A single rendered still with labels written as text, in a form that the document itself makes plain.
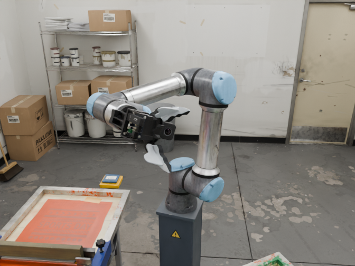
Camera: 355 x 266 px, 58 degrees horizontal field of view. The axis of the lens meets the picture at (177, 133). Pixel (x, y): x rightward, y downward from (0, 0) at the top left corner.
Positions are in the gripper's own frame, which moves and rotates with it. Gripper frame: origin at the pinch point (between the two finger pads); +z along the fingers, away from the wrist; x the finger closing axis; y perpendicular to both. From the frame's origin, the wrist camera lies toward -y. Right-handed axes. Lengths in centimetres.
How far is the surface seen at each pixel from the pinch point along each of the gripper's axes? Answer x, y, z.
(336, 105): 54, -459, -123
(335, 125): 25, -474, -119
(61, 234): -79, -33, -90
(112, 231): -68, -49, -69
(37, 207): -80, -33, -122
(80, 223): -75, -44, -91
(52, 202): -77, -41, -121
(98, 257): -73, -34, -57
